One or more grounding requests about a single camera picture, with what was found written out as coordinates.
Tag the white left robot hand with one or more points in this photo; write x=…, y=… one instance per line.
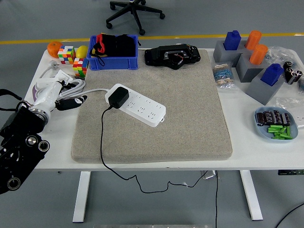
x=47, y=97

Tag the black plug adapter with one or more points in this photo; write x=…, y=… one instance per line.
x=118, y=96

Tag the white power strip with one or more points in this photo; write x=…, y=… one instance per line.
x=147, y=114

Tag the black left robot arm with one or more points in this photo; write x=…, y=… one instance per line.
x=19, y=147

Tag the white rectangular box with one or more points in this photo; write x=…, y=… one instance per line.
x=45, y=83

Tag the white square flat box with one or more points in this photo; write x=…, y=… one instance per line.
x=64, y=75

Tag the colourful puzzle cube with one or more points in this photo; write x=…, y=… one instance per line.
x=80, y=66
x=66, y=54

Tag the orange fruit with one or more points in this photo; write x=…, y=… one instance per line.
x=53, y=48

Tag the yellow lemon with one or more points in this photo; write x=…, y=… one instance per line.
x=82, y=51

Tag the blue plastic bin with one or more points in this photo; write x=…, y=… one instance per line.
x=114, y=63

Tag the white table leg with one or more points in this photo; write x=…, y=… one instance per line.
x=251, y=194
x=82, y=197

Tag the black machine housing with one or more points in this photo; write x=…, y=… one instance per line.
x=156, y=57

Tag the black office chair base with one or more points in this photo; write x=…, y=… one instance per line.
x=133, y=9

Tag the grey-brown mat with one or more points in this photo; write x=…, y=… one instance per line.
x=178, y=123

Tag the bag of resistors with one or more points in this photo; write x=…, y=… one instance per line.
x=223, y=76

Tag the grey block holder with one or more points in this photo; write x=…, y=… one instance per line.
x=259, y=91
x=219, y=54
x=247, y=71

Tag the blue plastic block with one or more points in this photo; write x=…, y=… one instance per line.
x=232, y=40
x=272, y=74

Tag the black capacitor with print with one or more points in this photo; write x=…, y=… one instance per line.
x=268, y=117
x=287, y=118
x=260, y=118
x=278, y=116

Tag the orange plastic cylinder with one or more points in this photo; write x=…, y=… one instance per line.
x=258, y=54
x=253, y=39

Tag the light blue tray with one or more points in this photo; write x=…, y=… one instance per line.
x=261, y=131

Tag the green battery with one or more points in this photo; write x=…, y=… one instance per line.
x=283, y=130
x=275, y=127
x=274, y=130
x=282, y=137
x=288, y=131

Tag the clear crumpled plastic bag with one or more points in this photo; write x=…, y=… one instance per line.
x=280, y=55

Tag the black control panel under table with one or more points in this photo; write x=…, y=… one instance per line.
x=291, y=172

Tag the white wall plug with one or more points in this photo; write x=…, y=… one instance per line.
x=53, y=64

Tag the silver bracket under table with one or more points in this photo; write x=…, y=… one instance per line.
x=209, y=175

